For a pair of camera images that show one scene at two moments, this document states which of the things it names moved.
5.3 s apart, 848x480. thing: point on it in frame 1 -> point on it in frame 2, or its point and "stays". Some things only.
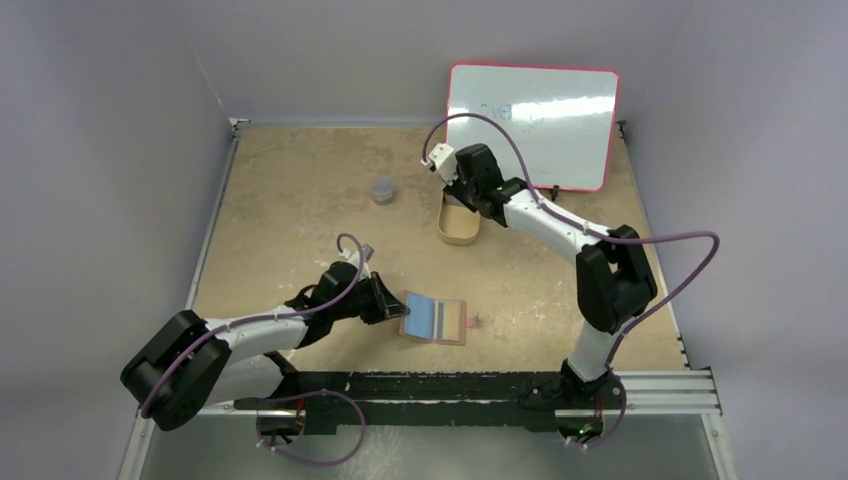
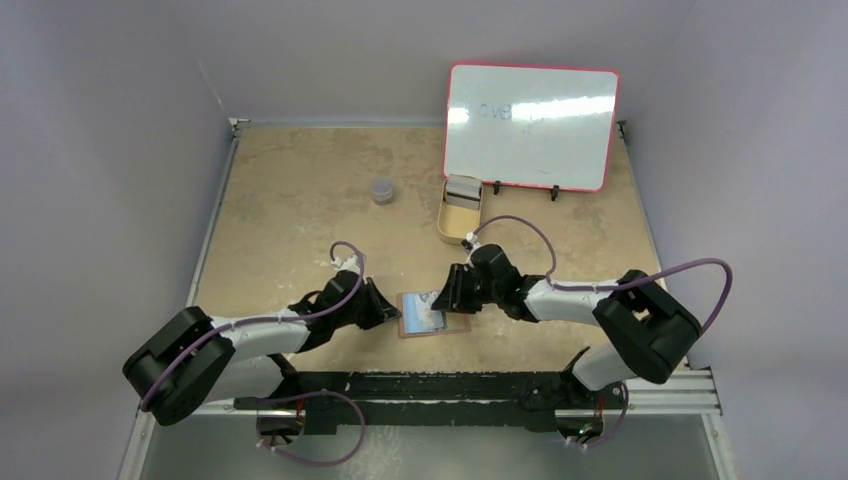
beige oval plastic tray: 457,223 stays
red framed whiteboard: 563,118 stays
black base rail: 521,401 stays
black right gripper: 460,195 -> 463,288
